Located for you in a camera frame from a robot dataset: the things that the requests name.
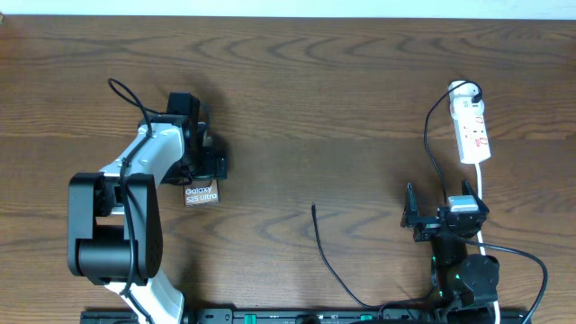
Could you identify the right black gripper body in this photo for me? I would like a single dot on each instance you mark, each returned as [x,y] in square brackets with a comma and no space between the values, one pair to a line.
[427,228]

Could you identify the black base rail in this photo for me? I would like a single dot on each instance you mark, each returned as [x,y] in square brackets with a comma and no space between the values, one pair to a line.
[228,316]

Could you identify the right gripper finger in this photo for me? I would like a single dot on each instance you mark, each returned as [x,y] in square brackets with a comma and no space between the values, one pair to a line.
[467,189]
[411,211]

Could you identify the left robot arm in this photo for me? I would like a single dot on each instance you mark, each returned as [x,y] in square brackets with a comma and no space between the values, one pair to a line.
[114,234]

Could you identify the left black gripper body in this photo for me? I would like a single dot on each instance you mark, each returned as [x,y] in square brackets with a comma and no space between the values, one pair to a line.
[207,165]

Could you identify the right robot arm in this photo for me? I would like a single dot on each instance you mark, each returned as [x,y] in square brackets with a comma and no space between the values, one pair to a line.
[464,283]

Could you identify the white power strip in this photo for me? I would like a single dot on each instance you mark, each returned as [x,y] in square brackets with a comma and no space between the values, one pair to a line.
[466,109]

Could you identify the Galaxy S25 Ultra smartphone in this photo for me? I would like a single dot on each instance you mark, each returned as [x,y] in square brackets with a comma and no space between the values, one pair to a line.
[201,193]

